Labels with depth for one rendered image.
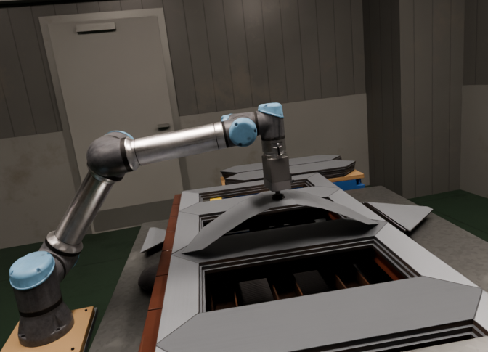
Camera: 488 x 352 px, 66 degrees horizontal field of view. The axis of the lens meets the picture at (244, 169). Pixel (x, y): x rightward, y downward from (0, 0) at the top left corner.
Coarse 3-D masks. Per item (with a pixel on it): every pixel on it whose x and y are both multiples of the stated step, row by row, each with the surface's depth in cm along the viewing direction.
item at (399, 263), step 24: (216, 192) 191; (240, 192) 191; (216, 216) 158; (216, 240) 130; (240, 240) 128; (264, 240) 125; (288, 240) 123; (312, 240) 121; (336, 240) 119; (360, 240) 119; (216, 264) 115; (240, 264) 115; (264, 264) 116; (384, 336) 75; (408, 336) 75; (432, 336) 75; (456, 336) 75; (480, 336) 74
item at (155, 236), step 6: (150, 228) 186; (156, 228) 194; (150, 234) 177; (156, 234) 176; (162, 234) 176; (150, 240) 170; (156, 240) 169; (162, 240) 169; (144, 246) 164; (150, 246) 164; (156, 246) 166; (144, 252) 160
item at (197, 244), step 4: (200, 232) 128; (196, 236) 128; (200, 236) 125; (192, 240) 126; (196, 240) 124; (200, 240) 122; (192, 244) 123; (196, 244) 121; (200, 244) 119; (188, 248) 122; (192, 248) 120; (196, 248) 118; (200, 248) 116; (188, 252) 120
